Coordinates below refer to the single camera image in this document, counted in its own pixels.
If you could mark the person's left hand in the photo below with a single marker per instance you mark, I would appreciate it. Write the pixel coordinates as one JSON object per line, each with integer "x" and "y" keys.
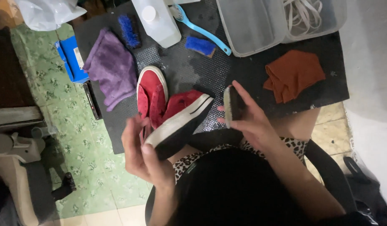
{"x": 140, "y": 166}

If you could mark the person's right hand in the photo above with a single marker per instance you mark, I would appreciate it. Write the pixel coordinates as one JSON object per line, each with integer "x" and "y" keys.
{"x": 256, "y": 125}

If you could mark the dark shoe brush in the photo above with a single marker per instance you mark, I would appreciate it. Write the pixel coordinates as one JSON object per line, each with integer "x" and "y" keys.
{"x": 233, "y": 106}

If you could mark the red shoe with black sole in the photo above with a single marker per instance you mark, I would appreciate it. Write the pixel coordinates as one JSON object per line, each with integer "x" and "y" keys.
{"x": 180, "y": 122}

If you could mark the leopard print shorts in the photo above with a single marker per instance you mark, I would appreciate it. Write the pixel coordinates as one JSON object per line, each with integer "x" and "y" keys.
{"x": 193, "y": 160}

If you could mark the orange cloth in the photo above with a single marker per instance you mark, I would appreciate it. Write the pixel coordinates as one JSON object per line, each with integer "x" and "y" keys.
{"x": 290, "y": 75}

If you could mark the black shirt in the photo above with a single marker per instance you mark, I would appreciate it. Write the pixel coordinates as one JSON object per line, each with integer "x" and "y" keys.
{"x": 231, "y": 191}

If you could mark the red shoe with white toecap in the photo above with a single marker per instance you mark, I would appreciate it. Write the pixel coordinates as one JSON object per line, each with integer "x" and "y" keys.
{"x": 151, "y": 94}

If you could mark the black flat device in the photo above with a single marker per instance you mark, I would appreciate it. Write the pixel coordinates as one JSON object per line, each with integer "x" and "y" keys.
{"x": 92, "y": 100}

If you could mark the black rubber mat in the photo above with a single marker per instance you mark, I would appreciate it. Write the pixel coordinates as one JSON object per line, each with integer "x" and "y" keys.
{"x": 275, "y": 40}

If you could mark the clear plastic container lid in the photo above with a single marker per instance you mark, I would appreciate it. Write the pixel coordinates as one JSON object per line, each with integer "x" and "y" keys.
{"x": 253, "y": 26}

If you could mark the purple cloth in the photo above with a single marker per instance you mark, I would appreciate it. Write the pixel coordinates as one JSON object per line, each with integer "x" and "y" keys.
{"x": 111, "y": 67}

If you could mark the white shoelaces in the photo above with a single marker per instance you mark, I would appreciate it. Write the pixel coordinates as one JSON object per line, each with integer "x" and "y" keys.
{"x": 303, "y": 15}

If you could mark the grey office chair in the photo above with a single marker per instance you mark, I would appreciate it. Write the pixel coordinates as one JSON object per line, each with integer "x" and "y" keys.
{"x": 20, "y": 157}

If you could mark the clear plastic container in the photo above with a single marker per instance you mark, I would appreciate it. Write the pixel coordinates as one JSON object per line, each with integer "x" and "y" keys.
{"x": 315, "y": 18}

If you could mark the black bag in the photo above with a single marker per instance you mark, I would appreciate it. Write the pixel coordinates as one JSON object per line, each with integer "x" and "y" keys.
{"x": 366, "y": 188}

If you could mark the blue cardboard box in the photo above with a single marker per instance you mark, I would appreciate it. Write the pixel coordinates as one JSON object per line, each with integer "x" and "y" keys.
{"x": 71, "y": 59}

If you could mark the white plastic jug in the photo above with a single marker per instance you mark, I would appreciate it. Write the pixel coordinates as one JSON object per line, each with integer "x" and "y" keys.
{"x": 159, "y": 22}

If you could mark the white plastic bag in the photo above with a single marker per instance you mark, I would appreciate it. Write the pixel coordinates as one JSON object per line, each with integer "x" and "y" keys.
{"x": 47, "y": 12}

